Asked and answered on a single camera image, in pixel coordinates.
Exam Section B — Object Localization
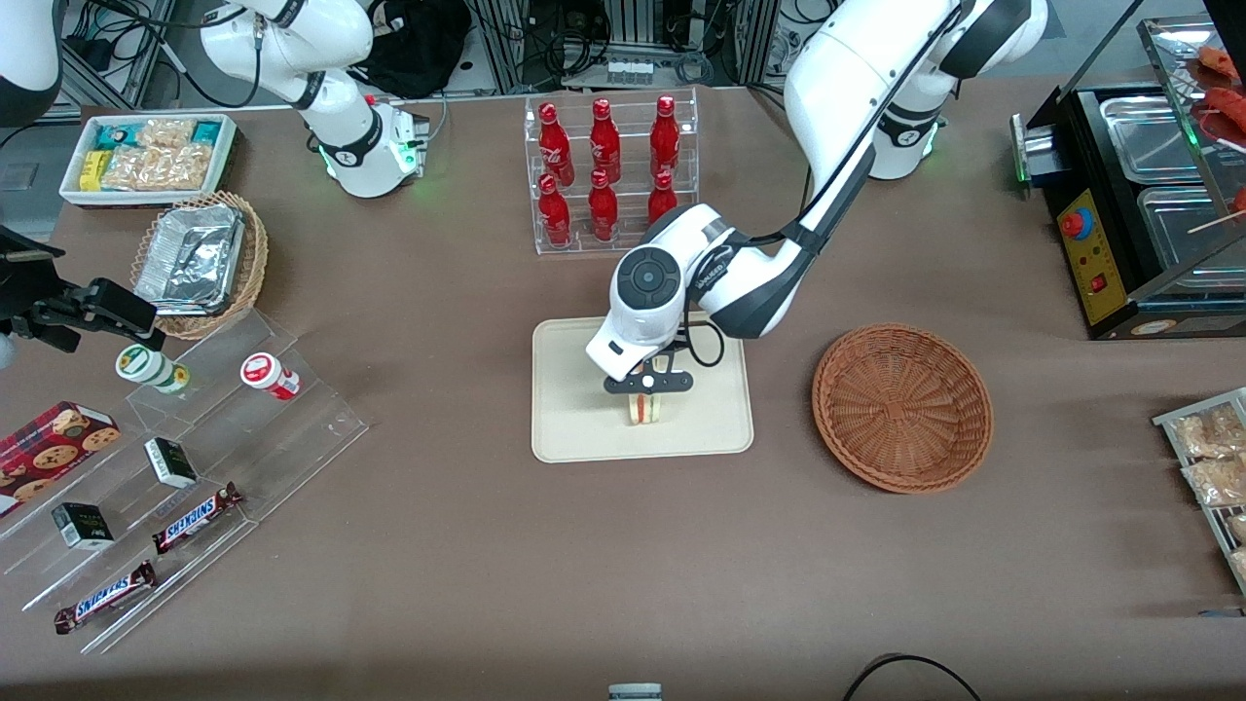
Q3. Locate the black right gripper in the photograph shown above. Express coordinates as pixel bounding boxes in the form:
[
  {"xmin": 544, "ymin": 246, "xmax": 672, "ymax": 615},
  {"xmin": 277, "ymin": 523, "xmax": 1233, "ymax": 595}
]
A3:
[{"xmin": 0, "ymin": 226, "xmax": 159, "ymax": 355}]

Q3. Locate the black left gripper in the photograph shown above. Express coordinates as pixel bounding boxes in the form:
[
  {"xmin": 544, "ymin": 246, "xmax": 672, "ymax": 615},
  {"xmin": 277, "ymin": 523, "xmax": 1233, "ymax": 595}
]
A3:
[{"xmin": 604, "ymin": 352, "xmax": 695, "ymax": 424}]

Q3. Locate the cream rectangular tray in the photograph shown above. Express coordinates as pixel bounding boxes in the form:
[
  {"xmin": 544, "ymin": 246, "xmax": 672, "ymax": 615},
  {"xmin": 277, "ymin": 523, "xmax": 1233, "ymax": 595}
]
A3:
[{"xmin": 531, "ymin": 311, "xmax": 755, "ymax": 464}]

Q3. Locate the light wicker basket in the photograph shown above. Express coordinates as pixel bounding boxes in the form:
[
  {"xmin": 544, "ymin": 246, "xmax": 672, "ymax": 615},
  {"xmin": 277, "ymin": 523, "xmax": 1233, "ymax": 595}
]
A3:
[{"xmin": 129, "ymin": 191, "xmax": 270, "ymax": 341}]

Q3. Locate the round brown wicker basket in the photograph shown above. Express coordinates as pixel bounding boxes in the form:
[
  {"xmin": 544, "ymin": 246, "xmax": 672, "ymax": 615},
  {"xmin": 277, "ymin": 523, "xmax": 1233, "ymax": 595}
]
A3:
[{"xmin": 812, "ymin": 323, "xmax": 995, "ymax": 495}]

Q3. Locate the tray of packaged crackers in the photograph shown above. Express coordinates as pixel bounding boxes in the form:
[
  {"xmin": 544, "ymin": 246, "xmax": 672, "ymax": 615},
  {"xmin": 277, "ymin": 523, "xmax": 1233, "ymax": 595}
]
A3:
[{"xmin": 1154, "ymin": 387, "xmax": 1246, "ymax": 597}]

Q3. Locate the green and white cup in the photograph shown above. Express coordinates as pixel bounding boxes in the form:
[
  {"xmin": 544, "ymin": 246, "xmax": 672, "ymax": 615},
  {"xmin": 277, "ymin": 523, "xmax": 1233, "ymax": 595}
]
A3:
[{"xmin": 115, "ymin": 344, "xmax": 191, "ymax": 395}]

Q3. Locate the aluminium foil container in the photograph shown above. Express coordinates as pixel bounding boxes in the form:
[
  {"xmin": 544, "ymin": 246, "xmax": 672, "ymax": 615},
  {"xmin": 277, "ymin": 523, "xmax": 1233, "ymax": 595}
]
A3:
[{"xmin": 133, "ymin": 203, "xmax": 246, "ymax": 317}]

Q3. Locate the red cookie box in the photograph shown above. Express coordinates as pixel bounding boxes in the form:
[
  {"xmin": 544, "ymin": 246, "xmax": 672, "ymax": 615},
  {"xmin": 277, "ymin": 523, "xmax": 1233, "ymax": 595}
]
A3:
[{"xmin": 0, "ymin": 401, "xmax": 122, "ymax": 519}]

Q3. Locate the clear acrylic bottle rack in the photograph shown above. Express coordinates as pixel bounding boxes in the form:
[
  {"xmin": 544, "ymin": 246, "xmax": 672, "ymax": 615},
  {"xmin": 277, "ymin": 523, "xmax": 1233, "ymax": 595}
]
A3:
[{"xmin": 524, "ymin": 88, "xmax": 700, "ymax": 256}]

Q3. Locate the small black box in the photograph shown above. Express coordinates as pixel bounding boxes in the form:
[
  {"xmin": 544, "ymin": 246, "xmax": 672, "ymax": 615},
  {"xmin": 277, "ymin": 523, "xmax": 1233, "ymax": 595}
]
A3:
[
  {"xmin": 52, "ymin": 502, "xmax": 115, "ymax": 551},
  {"xmin": 144, "ymin": 437, "xmax": 199, "ymax": 490}
]

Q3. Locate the large clear bag of crackers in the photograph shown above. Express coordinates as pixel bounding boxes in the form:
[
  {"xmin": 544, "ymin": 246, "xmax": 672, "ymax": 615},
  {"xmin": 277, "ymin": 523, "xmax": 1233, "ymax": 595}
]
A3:
[{"xmin": 101, "ymin": 144, "xmax": 213, "ymax": 192}]

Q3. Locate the red and white cup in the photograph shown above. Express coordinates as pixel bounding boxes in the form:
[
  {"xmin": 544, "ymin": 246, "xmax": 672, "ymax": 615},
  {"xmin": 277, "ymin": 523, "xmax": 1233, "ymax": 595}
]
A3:
[{"xmin": 240, "ymin": 352, "xmax": 302, "ymax": 402}]

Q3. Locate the red cola bottle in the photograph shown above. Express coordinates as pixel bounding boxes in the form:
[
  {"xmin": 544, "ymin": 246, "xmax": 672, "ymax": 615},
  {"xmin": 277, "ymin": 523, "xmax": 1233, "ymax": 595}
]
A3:
[
  {"xmin": 538, "ymin": 174, "xmax": 572, "ymax": 246},
  {"xmin": 538, "ymin": 102, "xmax": 575, "ymax": 188},
  {"xmin": 650, "ymin": 95, "xmax": 681, "ymax": 179},
  {"xmin": 589, "ymin": 98, "xmax": 622, "ymax": 184},
  {"xmin": 588, "ymin": 169, "xmax": 619, "ymax": 242},
  {"xmin": 647, "ymin": 171, "xmax": 679, "ymax": 227}
]

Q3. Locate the white snack bin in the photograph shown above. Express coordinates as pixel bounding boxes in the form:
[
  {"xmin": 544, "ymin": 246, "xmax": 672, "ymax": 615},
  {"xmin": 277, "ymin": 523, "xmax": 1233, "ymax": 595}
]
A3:
[{"xmin": 58, "ymin": 114, "xmax": 239, "ymax": 210}]

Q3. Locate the Snickers bar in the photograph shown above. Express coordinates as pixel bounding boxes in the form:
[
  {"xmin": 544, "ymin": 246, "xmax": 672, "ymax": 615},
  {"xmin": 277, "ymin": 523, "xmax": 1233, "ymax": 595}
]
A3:
[
  {"xmin": 54, "ymin": 560, "xmax": 158, "ymax": 635},
  {"xmin": 152, "ymin": 482, "xmax": 244, "ymax": 556}
]

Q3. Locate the clear acrylic stepped shelf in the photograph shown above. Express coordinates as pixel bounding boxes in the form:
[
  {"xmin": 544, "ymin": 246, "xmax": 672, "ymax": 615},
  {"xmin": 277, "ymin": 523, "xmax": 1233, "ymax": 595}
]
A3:
[{"xmin": 0, "ymin": 310, "xmax": 369, "ymax": 655}]

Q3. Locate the black bag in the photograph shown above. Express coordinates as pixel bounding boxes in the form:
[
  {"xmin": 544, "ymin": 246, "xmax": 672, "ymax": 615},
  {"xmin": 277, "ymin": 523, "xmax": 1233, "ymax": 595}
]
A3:
[{"xmin": 352, "ymin": 0, "xmax": 474, "ymax": 99}]

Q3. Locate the black food warmer machine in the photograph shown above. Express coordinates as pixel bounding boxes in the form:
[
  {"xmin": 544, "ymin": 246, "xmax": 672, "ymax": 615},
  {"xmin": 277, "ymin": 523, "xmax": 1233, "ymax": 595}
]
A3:
[{"xmin": 1010, "ymin": 14, "xmax": 1246, "ymax": 342}]

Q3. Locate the steel warmer pan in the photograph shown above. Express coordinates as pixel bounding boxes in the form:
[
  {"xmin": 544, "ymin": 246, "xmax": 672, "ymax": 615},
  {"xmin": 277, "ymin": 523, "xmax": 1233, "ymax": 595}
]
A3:
[
  {"xmin": 1100, "ymin": 94, "xmax": 1210, "ymax": 185},
  {"xmin": 1136, "ymin": 185, "xmax": 1246, "ymax": 295}
]

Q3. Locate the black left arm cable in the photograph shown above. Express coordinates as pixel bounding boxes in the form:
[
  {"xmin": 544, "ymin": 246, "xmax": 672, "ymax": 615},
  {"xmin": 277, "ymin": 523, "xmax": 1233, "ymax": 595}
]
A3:
[{"xmin": 677, "ymin": 0, "xmax": 970, "ymax": 369}]

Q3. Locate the black table cable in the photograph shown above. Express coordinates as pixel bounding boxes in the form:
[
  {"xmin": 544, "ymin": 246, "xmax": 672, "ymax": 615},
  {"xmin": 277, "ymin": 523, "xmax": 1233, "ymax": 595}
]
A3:
[{"xmin": 842, "ymin": 654, "xmax": 984, "ymax": 701}]

